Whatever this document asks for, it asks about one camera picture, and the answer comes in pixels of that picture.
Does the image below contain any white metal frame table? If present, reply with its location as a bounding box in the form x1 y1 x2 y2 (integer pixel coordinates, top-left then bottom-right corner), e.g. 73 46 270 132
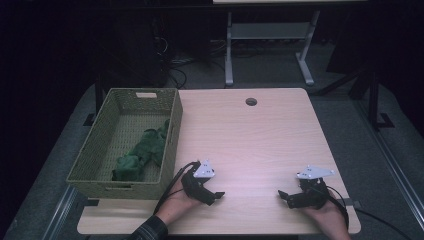
212 0 368 88

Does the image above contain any bundle of floor cables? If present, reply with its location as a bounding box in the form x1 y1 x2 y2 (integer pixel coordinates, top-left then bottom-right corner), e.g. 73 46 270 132
165 54 196 90

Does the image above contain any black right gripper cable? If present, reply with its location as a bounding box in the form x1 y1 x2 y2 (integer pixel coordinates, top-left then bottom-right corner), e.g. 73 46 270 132
324 185 416 240

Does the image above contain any green fluffy plush garment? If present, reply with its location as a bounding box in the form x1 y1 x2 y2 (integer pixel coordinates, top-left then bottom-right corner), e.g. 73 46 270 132
111 119 171 183

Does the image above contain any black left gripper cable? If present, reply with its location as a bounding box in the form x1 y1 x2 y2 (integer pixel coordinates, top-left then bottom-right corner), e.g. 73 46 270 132
153 161 202 215

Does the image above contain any person's left hand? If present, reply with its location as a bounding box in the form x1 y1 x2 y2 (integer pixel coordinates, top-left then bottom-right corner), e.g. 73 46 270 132
155 180 202 226

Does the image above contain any metal floor rail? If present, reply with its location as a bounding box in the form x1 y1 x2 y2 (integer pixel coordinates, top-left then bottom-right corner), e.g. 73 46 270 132
352 98 424 232
41 184 80 240

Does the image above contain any person's right hand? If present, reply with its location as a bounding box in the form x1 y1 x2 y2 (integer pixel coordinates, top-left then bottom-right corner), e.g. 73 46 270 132
301 198 352 240

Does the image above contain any black metal stand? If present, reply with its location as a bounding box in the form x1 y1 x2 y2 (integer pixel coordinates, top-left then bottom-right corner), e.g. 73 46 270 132
365 70 396 132

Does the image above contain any green woven storage basket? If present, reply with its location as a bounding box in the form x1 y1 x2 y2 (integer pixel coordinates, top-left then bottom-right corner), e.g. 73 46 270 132
65 87 184 201

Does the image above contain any grey tape strip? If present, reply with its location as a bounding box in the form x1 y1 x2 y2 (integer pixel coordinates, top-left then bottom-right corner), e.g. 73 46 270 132
335 198 362 209

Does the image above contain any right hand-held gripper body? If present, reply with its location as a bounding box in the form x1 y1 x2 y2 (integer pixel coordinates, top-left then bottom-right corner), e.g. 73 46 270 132
287 164 335 211

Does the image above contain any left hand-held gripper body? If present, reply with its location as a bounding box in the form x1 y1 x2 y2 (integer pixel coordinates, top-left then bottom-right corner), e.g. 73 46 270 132
181 159 218 206

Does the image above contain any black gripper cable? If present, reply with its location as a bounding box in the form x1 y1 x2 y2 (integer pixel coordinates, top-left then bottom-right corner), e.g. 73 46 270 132
324 185 416 240
153 161 202 215

